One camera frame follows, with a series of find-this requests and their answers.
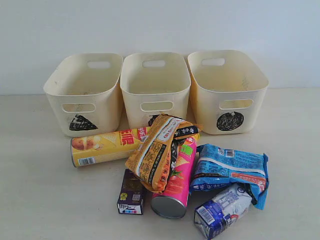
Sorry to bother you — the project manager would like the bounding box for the blue noodle packet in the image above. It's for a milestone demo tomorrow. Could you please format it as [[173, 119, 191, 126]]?
[[189, 144, 270, 210]]

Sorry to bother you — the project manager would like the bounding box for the blue white milk carton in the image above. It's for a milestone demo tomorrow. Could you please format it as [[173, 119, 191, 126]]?
[[193, 183, 252, 240]]

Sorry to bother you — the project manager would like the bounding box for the pink chips can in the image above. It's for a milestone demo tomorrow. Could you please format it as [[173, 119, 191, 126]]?
[[151, 134, 200, 219]]

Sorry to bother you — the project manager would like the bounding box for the cream bin with triangle mark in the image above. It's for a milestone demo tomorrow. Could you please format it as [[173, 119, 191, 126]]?
[[43, 53, 124, 137]]

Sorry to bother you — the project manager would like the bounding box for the orange noodle packet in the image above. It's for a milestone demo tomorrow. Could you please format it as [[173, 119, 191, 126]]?
[[125, 114, 201, 194]]

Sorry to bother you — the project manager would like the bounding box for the cream bin with circle mark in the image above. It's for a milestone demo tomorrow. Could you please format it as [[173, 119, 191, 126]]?
[[187, 50, 269, 135]]

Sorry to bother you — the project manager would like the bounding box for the yellow chips can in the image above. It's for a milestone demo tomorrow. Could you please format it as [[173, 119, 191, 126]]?
[[70, 126, 150, 168]]

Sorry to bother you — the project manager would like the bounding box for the purple drink carton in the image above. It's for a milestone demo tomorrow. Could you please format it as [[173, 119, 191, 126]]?
[[117, 169, 147, 215]]

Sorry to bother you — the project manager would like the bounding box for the cream bin with square mark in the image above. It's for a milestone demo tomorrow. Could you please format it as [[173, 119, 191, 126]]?
[[120, 52, 191, 129]]

